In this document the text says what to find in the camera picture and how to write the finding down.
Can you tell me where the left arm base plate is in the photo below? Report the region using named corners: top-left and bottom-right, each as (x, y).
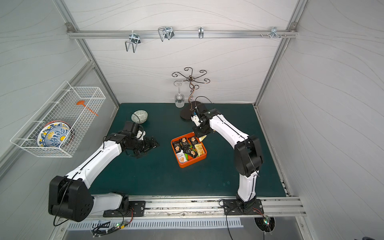
top-left (103, 201), bottom-right (146, 218)

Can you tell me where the white wire basket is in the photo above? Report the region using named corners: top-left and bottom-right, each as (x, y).
top-left (10, 82), bottom-right (106, 158)

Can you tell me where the clear wine glass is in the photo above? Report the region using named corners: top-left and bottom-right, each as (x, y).
top-left (174, 81), bottom-right (185, 109)

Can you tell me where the dark metal cup stand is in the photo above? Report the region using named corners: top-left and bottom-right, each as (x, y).
top-left (171, 67), bottom-right (211, 121)

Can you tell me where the orange storage box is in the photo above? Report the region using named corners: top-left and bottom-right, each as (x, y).
top-left (171, 132), bottom-right (208, 168)

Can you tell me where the metal loop hook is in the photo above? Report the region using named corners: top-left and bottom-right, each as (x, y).
top-left (158, 27), bottom-right (175, 42)

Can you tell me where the green patterned bowl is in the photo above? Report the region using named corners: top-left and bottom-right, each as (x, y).
top-left (131, 110), bottom-right (148, 124)

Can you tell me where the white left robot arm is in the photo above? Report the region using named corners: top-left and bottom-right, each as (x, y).
top-left (48, 132), bottom-right (159, 222)

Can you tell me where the aluminium top rail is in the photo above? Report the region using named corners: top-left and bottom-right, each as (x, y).
top-left (67, 29), bottom-right (298, 40)

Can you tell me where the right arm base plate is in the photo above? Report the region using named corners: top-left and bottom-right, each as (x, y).
top-left (219, 198), bottom-right (264, 216)

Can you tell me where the yellow cookie packet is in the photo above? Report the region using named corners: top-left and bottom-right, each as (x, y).
top-left (195, 144), bottom-right (206, 157)

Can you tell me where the metal bracket hook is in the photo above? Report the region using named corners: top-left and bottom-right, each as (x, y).
top-left (260, 27), bottom-right (286, 39)

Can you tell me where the black cookie packet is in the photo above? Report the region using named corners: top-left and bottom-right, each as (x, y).
top-left (172, 141), bottom-right (183, 154)
top-left (188, 149), bottom-right (199, 159)
top-left (188, 137), bottom-right (199, 146)
top-left (180, 138), bottom-right (190, 148)

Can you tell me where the blue yellow patterned plate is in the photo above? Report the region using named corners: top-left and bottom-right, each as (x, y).
top-left (37, 121), bottom-right (71, 148)

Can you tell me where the small metal hook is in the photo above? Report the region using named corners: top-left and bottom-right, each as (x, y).
top-left (198, 27), bottom-right (204, 39)

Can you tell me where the metal double hook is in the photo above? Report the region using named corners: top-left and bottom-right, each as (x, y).
top-left (125, 32), bottom-right (141, 53)

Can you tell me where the white vented cable duct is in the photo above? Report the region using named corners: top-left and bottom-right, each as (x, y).
top-left (67, 218), bottom-right (244, 231)

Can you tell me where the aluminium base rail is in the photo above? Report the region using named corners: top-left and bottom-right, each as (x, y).
top-left (59, 195), bottom-right (307, 221)

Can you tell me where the white cookie packet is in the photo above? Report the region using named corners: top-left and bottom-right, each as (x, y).
top-left (176, 151), bottom-right (188, 164)

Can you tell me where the yellow plastic knife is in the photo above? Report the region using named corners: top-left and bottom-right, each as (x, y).
top-left (199, 135), bottom-right (207, 142)

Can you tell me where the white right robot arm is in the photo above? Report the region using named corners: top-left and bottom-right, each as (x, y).
top-left (191, 109), bottom-right (264, 206)

